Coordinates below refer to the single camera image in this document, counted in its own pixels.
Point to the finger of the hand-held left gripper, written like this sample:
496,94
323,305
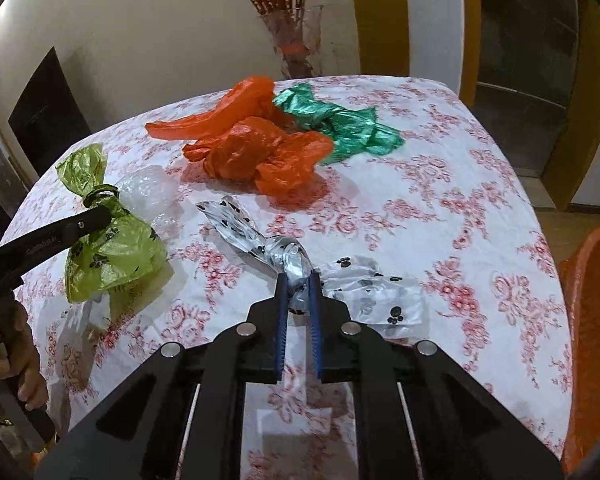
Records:
45,245

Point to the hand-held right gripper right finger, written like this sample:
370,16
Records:
315,325

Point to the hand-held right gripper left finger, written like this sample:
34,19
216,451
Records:
280,325

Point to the white paw print plastic bag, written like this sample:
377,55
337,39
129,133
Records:
380,300

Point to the yellow-green plastic bag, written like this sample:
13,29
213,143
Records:
115,255

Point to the person's left hand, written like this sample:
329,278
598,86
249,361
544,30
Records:
27,360

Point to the clear plastic bag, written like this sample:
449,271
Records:
150,190

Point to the black panel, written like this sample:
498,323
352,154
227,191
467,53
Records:
45,110

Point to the floral tablecloth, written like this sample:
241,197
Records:
430,200

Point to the orange plastic bag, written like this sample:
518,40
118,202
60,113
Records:
240,152

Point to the teal green plastic bag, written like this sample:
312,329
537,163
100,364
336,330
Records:
350,130

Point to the glass vase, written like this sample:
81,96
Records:
292,55

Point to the glass door with wooden frame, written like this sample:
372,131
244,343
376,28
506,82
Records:
525,60

